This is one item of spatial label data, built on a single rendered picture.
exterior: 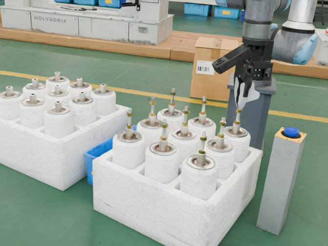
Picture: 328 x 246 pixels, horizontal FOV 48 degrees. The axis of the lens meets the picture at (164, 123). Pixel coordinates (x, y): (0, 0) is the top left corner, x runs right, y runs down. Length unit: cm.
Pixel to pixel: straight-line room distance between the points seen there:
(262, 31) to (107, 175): 59
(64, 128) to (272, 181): 67
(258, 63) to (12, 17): 282
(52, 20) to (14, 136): 214
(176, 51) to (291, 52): 165
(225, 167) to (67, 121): 54
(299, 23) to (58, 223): 104
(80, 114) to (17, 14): 234
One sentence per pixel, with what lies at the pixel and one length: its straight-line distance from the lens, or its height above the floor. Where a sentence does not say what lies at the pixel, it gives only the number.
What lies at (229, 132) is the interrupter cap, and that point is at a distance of 115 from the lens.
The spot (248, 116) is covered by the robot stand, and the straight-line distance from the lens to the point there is 150.
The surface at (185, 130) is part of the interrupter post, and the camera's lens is 109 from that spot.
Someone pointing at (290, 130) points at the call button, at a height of 33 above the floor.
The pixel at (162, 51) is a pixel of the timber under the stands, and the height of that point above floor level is 6.
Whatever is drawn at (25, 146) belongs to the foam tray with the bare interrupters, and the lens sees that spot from 133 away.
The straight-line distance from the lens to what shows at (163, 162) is 98.
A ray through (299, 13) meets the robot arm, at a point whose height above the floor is 59.
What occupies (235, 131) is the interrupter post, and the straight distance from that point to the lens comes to 115.
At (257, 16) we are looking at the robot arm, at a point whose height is 61.
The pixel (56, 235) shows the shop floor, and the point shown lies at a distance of 112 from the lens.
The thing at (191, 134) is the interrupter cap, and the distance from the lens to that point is 111.
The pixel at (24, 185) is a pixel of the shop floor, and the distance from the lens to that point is 135.
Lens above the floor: 73
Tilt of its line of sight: 24 degrees down
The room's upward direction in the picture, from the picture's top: 4 degrees clockwise
